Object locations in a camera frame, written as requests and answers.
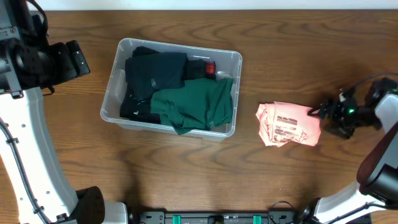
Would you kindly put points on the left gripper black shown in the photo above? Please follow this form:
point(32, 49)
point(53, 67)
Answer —
point(78, 57)

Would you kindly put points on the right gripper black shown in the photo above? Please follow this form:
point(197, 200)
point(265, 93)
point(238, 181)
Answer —
point(335, 104)

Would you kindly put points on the pink printed t-shirt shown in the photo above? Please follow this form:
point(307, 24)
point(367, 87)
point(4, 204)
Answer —
point(280, 123)

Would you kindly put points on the dark navy garment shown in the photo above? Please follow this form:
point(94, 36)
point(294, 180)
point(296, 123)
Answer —
point(147, 74)

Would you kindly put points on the green garment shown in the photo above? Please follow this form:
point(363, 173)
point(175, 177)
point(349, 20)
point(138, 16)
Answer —
point(201, 104)

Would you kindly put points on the red plaid garment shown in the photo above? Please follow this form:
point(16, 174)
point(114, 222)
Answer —
point(210, 68)

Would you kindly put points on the clear plastic storage bin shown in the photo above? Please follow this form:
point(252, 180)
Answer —
point(228, 65)

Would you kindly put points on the large black garment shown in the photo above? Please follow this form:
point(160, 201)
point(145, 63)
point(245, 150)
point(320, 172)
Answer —
point(193, 69)

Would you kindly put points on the black garment with tag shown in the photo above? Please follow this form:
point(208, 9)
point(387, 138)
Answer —
point(137, 110)

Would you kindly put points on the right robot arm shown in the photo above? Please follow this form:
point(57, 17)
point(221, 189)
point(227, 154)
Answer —
point(375, 187)

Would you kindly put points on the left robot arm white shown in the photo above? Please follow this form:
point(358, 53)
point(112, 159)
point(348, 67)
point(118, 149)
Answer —
point(30, 64)

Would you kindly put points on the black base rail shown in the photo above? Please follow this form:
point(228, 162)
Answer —
point(158, 217)

